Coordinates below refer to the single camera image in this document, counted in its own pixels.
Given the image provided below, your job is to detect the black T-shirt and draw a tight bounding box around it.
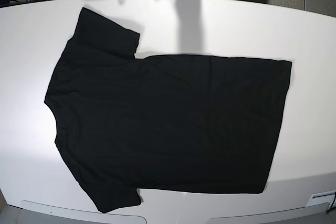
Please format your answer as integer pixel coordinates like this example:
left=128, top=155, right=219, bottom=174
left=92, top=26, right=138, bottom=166
left=45, top=8, right=292, bottom=213

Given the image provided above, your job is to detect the black cable at table edge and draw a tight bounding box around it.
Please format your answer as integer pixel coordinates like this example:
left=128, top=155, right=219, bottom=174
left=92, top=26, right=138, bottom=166
left=326, top=191, right=336, bottom=214

